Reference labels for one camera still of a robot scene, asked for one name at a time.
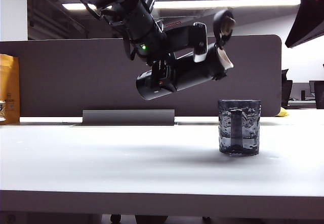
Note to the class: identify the silver foil packet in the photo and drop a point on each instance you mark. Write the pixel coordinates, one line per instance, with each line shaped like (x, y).
(2, 110)

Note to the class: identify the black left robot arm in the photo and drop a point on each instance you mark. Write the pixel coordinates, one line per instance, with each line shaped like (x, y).
(141, 23)

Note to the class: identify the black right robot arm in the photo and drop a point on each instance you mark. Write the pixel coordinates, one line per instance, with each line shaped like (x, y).
(303, 18)

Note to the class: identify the short ceiling light panel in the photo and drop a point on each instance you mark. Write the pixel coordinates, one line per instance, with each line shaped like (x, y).
(78, 6)

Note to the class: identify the black computer monitor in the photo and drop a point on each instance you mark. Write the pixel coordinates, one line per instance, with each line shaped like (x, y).
(312, 88)

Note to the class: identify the yellow paper bag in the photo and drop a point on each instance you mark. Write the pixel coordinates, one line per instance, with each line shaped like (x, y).
(10, 82)

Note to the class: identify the black office chair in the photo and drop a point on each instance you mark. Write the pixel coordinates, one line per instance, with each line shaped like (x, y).
(286, 89)

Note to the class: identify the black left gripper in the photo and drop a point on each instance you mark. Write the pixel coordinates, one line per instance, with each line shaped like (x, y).
(178, 41)

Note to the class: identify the dark grey desk divider panel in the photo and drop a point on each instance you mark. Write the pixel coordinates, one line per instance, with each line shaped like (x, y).
(63, 77)

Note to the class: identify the dark textured glass mug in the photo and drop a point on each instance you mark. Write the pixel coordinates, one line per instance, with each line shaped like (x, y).
(250, 122)

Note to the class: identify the black thermos with flip lid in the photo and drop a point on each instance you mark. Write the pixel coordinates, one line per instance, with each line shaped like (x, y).
(192, 74)

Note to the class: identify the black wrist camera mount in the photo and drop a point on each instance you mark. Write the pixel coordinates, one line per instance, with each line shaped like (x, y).
(163, 78)

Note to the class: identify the long ceiling light strip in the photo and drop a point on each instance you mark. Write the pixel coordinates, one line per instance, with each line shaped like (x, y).
(227, 3)

